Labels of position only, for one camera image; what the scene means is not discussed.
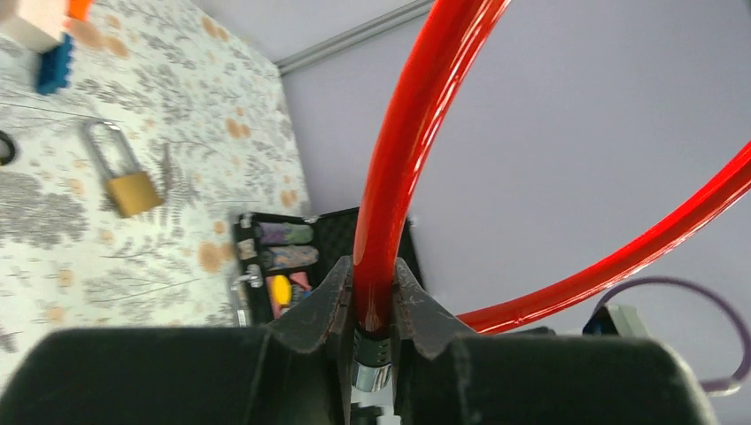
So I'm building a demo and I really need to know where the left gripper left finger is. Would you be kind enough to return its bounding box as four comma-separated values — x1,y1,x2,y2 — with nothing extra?
1,257,352,424

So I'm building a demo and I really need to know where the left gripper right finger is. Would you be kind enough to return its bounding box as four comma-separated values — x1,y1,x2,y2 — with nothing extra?
391,260,717,424

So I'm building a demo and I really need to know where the long shackle brass padlock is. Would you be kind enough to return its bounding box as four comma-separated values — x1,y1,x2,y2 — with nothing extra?
81,119,164,218

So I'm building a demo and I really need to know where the red cable lock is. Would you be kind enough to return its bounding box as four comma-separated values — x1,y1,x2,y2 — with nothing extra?
351,0,751,393

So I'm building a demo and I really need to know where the yellow padlock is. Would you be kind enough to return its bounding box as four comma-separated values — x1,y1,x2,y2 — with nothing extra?
0,131,18,166

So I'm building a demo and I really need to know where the yellow poker chip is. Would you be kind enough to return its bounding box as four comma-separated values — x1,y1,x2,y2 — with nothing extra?
269,274,293,306

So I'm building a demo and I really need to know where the black poker chip case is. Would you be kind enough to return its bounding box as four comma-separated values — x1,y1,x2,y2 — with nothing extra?
230,206,425,328

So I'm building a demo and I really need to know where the blue toy brick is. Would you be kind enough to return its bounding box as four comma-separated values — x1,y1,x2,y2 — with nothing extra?
35,33,74,96

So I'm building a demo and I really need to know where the orange toy brick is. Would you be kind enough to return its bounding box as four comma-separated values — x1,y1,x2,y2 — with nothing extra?
67,0,95,21

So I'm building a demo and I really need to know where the white toy block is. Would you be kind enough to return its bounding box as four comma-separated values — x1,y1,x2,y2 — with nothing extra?
1,0,68,53

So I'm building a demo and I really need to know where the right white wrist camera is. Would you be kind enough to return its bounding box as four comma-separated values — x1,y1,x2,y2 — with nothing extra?
582,305,649,338

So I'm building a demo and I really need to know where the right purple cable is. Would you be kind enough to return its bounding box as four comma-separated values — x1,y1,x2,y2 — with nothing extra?
592,276,751,397

